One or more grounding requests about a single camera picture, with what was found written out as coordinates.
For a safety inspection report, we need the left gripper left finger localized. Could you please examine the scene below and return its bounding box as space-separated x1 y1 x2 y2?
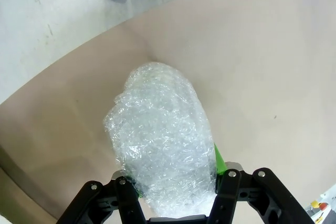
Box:
56 170 146 224

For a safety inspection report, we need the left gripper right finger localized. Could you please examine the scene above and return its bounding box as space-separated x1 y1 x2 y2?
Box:
209 142 316 224

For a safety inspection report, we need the thickly bubble-wrapped white clock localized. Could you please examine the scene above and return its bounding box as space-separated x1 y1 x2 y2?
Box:
102 61 218 218

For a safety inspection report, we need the yellow emergency stop box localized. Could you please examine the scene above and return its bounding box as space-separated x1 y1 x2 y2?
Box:
310 199 329 209

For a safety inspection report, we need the open brown cardboard box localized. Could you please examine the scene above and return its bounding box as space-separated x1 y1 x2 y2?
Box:
0 146 60 224

